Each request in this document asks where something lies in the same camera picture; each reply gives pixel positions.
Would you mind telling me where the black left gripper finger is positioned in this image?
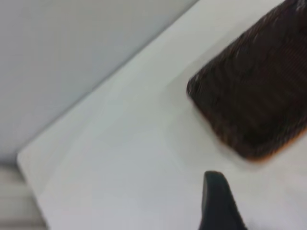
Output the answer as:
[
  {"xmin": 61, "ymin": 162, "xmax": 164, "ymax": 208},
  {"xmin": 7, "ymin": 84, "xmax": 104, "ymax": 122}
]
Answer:
[{"xmin": 197, "ymin": 170, "xmax": 249, "ymax": 230}]

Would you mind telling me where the dark brown wicker basket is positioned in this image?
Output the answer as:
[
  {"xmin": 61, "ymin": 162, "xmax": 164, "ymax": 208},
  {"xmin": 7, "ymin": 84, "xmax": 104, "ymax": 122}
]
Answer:
[{"xmin": 186, "ymin": 0, "xmax": 307, "ymax": 161}]

